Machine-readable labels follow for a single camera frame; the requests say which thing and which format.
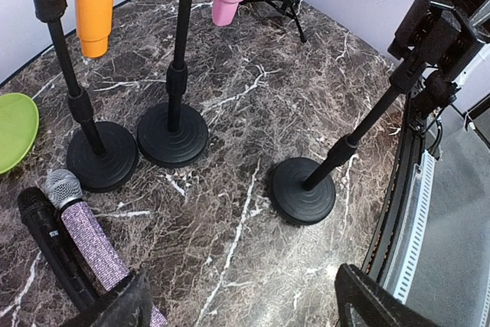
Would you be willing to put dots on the black microphone orange base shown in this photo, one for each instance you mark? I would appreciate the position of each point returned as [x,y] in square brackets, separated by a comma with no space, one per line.
[40,217]

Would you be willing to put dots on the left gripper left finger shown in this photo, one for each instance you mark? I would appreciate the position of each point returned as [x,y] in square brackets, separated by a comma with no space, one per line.
[129,303]

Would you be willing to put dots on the purple glitter microphone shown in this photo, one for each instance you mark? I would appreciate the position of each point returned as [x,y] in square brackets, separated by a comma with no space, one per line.
[64,191]

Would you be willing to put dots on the black round-base stand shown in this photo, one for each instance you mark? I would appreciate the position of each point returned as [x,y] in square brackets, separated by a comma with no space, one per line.
[302,190]
[172,134]
[102,155]

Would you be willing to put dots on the black front rail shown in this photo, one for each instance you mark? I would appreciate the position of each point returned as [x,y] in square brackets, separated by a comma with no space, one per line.
[384,241]

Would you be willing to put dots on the lime green plate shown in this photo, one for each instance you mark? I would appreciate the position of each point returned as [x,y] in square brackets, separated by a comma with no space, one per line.
[20,120]

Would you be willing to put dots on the white slotted cable duct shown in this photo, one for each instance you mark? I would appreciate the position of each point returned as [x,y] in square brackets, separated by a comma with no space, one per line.
[407,252]

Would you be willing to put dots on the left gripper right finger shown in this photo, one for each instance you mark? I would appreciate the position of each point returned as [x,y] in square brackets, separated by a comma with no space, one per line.
[362,302]

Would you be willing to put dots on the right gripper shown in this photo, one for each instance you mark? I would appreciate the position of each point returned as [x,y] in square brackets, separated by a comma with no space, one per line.
[446,34]

